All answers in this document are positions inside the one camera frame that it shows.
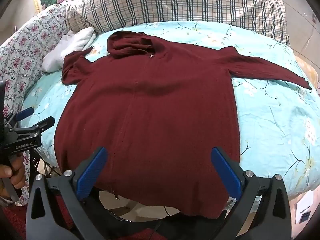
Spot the person's left hand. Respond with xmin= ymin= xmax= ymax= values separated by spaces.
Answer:
xmin=0 ymin=153 xmax=27 ymax=193

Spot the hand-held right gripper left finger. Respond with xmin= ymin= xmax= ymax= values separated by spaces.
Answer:
xmin=26 ymin=146 xmax=109 ymax=240

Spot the white folded cloth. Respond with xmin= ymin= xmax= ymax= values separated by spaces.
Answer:
xmin=42 ymin=27 xmax=97 ymax=72

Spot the pink floral blanket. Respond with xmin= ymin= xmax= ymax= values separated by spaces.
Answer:
xmin=0 ymin=4 xmax=69 ymax=205

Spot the plaid checked quilt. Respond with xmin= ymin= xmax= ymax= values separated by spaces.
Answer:
xmin=65 ymin=0 xmax=291 ymax=47

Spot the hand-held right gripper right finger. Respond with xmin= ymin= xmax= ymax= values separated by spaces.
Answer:
xmin=211 ymin=146 xmax=293 ymax=240

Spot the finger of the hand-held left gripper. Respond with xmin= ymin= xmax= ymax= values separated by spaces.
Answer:
xmin=5 ymin=107 xmax=35 ymax=128
xmin=11 ymin=116 xmax=56 ymax=136

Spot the black floor cable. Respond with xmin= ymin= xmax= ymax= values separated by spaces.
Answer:
xmin=149 ymin=205 xmax=176 ymax=240

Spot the maroon hooded sweater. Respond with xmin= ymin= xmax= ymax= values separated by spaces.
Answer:
xmin=54 ymin=30 xmax=313 ymax=219

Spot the white cardboard box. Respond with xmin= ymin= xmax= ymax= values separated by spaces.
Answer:
xmin=293 ymin=189 xmax=318 ymax=225

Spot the light blue floral bedsheet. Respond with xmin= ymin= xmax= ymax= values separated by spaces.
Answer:
xmin=20 ymin=21 xmax=320 ymax=201

